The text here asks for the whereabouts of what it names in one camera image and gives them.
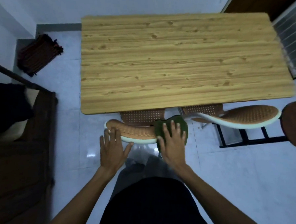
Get person's left hand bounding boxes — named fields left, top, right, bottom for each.
left=98, top=127, right=136, bottom=175

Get person's right hand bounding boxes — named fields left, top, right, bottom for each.
left=156, top=120, right=189, bottom=171

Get green cleaning cloth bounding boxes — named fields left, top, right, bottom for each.
left=154, top=115, right=190, bottom=152

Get brown mesh chair white rim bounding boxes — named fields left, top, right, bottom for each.
left=103, top=109, right=168, bottom=147
left=178, top=101, right=282, bottom=133

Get person's right forearm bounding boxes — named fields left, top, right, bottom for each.
left=166, top=161, right=259, bottom=224

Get person's left forearm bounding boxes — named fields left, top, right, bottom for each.
left=33, top=165, right=125, bottom=224

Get person's grey trousers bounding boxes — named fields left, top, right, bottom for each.
left=113, top=153, right=185, bottom=193

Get person's black shirt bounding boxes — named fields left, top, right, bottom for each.
left=89, top=174, right=215, bottom=224

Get black cloth bundle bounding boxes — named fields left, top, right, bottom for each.
left=0, top=80, right=36, bottom=135

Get dark red folded mat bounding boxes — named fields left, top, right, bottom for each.
left=16, top=33, right=65, bottom=78

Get translucent ribbed plastic panel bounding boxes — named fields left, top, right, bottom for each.
left=271, top=3, right=296, bottom=81

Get black metal table frame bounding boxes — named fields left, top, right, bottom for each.
left=214, top=118, right=289, bottom=149

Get dark wooden furniture frame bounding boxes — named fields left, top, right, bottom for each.
left=0, top=50, right=64, bottom=224

